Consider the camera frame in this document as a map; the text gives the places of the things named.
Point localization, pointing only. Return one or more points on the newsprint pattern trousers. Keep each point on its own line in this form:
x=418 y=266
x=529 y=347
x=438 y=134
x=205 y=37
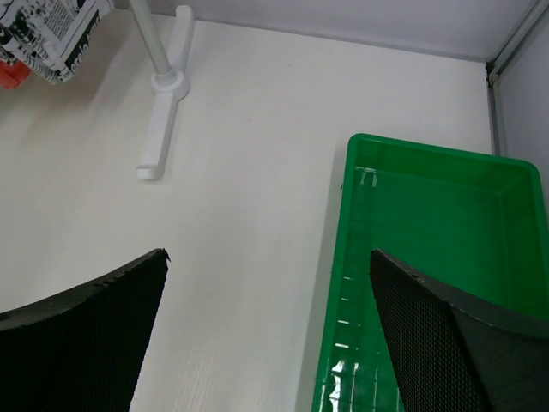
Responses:
x=49 y=37

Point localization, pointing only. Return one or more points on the white clothes rack stand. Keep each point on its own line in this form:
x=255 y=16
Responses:
x=169 y=83

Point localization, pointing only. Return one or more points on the green plastic bin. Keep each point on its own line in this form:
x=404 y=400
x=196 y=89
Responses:
x=475 y=221

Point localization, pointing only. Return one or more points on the aluminium corner frame post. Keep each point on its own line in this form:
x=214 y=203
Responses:
x=527 y=30

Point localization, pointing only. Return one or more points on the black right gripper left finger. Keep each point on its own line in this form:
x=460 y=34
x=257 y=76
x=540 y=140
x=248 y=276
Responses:
x=83 y=349

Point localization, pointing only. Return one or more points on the red white patterned garment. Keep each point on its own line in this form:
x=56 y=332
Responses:
x=13 y=75

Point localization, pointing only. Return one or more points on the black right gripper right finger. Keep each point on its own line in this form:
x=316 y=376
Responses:
x=453 y=351

